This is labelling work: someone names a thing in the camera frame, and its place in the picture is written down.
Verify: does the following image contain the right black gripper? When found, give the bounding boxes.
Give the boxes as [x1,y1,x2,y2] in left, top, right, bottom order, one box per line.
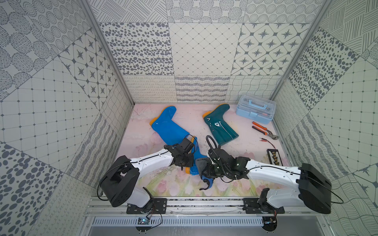
[201,162,229,178]

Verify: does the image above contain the blue rubber boot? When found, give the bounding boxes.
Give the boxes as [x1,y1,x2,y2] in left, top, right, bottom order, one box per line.
[150,106,206,160]
[185,139,207,176]

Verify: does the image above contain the grey blue microfibre cloth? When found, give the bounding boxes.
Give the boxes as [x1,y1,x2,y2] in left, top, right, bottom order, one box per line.
[195,157,214,190]

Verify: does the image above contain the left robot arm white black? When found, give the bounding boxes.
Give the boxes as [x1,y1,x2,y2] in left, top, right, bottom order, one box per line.
[97,138,195,210]

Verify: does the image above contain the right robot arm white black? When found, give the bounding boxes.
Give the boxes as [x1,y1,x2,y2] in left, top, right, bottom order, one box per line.
[195,146,332,214]

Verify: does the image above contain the green rubber boot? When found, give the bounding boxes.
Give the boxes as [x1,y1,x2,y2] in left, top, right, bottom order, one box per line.
[202,104,239,146]

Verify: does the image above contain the light blue plastic toolbox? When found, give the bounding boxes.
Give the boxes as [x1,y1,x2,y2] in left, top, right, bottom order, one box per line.
[236,95,277,124]

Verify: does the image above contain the red black cable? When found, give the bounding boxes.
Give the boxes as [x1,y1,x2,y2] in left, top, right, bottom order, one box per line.
[259,138,277,149]

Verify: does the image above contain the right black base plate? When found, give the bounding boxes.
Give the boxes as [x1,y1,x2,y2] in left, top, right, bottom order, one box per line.
[243,198,285,214]

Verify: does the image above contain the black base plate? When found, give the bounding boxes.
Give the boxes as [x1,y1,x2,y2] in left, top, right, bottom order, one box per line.
[127,198,167,214]
[243,198,285,214]

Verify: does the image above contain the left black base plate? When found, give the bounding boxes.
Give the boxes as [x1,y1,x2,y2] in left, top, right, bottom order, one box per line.
[127,198,167,214]

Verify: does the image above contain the orange handled pliers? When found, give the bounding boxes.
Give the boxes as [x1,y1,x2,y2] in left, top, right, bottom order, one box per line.
[252,122,279,140]

